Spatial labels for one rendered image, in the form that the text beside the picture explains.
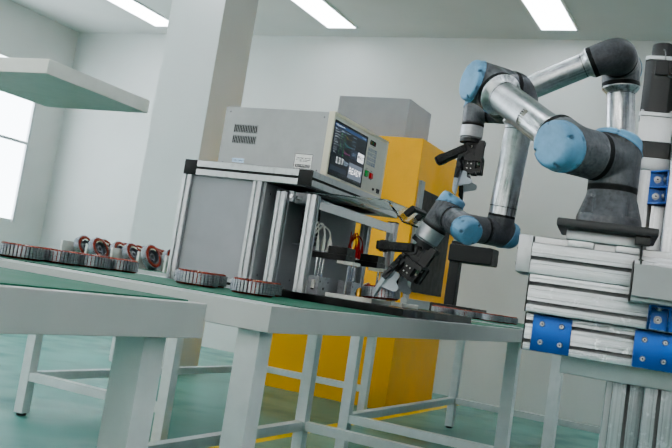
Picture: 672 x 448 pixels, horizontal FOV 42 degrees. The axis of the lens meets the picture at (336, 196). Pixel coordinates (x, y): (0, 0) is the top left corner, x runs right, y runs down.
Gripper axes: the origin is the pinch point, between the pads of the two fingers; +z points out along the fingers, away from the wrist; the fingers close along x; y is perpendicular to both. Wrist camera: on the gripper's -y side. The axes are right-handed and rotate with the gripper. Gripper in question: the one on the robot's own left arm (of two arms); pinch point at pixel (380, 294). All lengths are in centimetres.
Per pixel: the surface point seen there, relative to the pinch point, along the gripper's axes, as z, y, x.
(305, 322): -1, 18, -79
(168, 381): 101, -86, 81
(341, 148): -27.6, -38.6, 4.7
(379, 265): -2.1, -15.7, 27.8
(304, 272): 5.5, -16.9, -15.4
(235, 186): -2, -51, -15
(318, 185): -16.3, -29.7, -12.3
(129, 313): -5, 25, -146
